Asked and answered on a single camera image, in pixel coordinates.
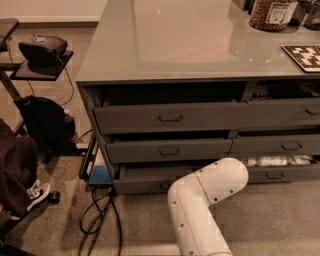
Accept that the grey drawer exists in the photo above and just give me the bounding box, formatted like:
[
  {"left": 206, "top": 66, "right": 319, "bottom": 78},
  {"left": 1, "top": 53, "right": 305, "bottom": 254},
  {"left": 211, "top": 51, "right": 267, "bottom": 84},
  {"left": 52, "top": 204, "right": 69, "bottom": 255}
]
[
  {"left": 105, "top": 138, "right": 232, "bottom": 163},
  {"left": 241, "top": 155, "right": 320, "bottom": 183},
  {"left": 93, "top": 102, "right": 247, "bottom": 134},
  {"left": 113, "top": 162, "right": 205, "bottom": 194},
  {"left": 229, "top": 134, "right": 320, "bottom": 157},
  {"left": 240, "top": 97, "right": 320, "bottom": 130}
]

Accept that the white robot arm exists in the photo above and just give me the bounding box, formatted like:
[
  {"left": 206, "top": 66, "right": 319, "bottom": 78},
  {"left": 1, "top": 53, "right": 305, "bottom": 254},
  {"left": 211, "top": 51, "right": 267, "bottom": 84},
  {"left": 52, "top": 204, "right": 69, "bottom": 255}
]
[{"left": 167, "top": 158, "right": 249, "bottom": 256}]

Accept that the grey drawer cabinet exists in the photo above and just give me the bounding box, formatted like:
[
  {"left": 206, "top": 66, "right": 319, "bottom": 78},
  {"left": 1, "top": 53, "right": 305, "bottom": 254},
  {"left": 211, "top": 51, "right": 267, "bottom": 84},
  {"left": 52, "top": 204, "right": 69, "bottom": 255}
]
[{"left": 77, "top": 0, "right": 320, "bottom": 181}]

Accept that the blue box on floor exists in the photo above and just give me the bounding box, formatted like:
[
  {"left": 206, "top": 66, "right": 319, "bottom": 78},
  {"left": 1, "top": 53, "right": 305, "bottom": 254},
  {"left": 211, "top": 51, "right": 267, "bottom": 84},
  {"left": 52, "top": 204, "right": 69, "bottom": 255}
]
[{"left": 89, "top": 150, "right": 112, "bottom": 186}]

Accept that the black backpack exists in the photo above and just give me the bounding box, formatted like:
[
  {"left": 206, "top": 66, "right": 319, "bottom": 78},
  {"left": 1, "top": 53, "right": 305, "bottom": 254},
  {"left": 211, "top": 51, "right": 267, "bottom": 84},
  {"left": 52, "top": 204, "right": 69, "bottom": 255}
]
[{"left": 14, "top": 95, "right": 75, "bottom": 152}]

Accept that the black chair caster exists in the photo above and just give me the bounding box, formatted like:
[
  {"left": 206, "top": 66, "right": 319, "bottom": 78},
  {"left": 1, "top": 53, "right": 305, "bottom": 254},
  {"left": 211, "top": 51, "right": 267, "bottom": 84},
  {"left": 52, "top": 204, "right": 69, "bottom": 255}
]
[{"left": 48, "top": 191, "right": 60, "bottom": 204}]

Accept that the white black sneaker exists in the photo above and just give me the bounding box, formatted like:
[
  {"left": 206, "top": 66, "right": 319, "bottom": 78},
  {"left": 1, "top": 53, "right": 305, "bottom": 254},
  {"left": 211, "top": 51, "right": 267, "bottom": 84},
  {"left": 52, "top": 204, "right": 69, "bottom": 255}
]
[{"left": 25, "top": 180, "right": 51, "bottom": 215}]

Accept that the black device on tray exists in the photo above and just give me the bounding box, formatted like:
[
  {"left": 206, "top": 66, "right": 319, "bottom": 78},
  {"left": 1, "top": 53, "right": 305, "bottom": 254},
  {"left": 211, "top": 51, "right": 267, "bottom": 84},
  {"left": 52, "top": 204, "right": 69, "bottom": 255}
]
[{"left": 18, "top": 34, "right": 68, "bottom": 65}]

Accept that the person's dark trouser leg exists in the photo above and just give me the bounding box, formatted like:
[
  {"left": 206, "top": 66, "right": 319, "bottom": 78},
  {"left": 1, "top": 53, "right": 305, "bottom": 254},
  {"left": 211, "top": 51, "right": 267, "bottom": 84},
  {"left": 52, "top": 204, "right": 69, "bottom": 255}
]
[{"left": 0, "top": 119, "right": 38, "bottom": 217}]

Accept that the black tray stand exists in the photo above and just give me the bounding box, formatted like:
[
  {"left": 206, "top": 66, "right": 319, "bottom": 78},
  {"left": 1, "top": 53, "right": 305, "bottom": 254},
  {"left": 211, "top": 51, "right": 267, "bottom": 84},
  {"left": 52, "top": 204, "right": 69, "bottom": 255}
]
[{"left": 0, "top": 18, "right": 73, "bottom": 99}]

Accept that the jar of brown nuts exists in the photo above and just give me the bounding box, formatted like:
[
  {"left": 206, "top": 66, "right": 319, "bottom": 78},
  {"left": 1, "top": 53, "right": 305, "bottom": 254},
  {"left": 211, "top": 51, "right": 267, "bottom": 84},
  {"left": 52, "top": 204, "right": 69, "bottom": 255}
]
[{"left": 249, "top": 0, "right": 298, "bottom": 32}]

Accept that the black white marker board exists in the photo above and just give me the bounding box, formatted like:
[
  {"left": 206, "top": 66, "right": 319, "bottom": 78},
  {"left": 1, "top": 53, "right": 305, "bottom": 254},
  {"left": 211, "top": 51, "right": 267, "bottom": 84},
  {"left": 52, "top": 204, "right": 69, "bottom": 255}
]
[{"left": 281, "top": 45, "right": 320, "bottom": 73}]

